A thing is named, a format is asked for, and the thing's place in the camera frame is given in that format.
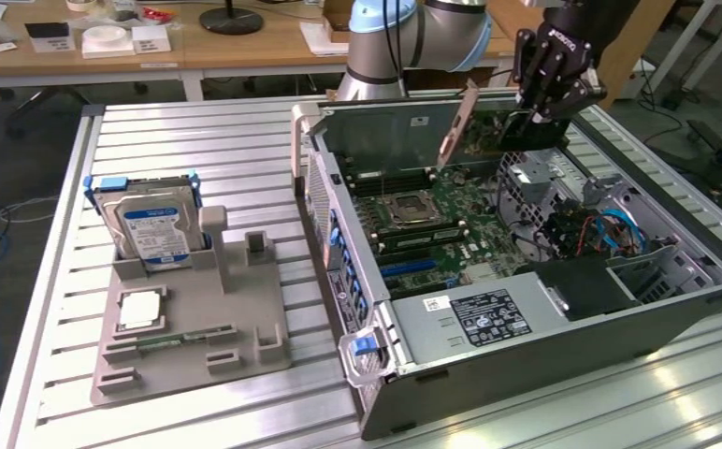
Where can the metal disk bay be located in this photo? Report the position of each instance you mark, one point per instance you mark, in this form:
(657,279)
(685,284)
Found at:
(667,276)

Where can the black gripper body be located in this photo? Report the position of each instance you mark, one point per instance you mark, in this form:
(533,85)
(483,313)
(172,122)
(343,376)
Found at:
(585,23)

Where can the white box with black top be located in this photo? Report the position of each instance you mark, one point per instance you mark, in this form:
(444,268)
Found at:
(48,37)

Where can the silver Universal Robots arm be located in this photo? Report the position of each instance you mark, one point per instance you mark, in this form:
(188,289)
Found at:
(397,42)

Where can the white box with tape roll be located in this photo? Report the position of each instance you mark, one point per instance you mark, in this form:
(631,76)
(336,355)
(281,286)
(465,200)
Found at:
(105,43)

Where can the plain white box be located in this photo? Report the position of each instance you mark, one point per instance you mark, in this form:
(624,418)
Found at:
(149,39)

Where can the grey parts rack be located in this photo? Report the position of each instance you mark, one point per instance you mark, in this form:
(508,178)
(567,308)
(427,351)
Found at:
(199,304)

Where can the beige tape roll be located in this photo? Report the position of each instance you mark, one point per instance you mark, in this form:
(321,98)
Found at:
(76,5)

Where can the red packet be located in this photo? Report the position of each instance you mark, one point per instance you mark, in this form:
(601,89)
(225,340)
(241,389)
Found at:
(156,15)

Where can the silver CPU chip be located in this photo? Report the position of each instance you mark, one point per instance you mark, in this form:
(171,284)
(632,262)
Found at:
(139,311)

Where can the black chair base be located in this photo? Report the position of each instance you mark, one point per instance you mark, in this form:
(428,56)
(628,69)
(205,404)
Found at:
(29,105)

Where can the white paper stack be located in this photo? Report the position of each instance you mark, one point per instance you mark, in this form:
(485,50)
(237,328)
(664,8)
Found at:
(320,39)

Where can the CPU socket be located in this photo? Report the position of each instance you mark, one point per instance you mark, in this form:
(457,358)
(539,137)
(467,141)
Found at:
(407,208)

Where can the blue expansion slot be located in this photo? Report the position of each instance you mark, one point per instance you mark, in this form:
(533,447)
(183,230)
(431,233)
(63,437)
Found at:
(407,267)

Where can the blue case latch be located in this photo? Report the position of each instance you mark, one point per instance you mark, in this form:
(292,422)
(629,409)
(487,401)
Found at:
(360,348)

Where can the graphics card with fan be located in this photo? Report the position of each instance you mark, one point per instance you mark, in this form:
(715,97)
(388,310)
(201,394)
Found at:
(485,131)

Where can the wooden cabinet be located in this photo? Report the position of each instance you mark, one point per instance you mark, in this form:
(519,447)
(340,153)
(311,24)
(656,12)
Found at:
(632,42)

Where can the black round lamp base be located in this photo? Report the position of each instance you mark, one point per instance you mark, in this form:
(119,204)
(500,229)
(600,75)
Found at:
(231,22)

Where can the black open PC case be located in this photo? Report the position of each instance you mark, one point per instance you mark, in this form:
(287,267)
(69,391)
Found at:
(523,374)

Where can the grey power supply unit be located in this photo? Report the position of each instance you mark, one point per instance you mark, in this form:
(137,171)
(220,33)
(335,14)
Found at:
(492,318)

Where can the green RAM stick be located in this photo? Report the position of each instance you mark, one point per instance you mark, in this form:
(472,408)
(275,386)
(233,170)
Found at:
(169,339)

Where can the hard disk in blue caddy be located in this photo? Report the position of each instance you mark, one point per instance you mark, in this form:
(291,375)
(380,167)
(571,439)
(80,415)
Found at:
(148,229)

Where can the small cardboard box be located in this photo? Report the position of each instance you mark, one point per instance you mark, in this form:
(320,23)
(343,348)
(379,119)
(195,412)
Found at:
(336,11)

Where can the wooden desk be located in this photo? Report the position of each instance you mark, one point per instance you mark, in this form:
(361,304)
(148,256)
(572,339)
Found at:
(85,65)

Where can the metal drive cage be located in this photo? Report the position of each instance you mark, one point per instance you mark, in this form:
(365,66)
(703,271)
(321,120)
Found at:
(535,182)

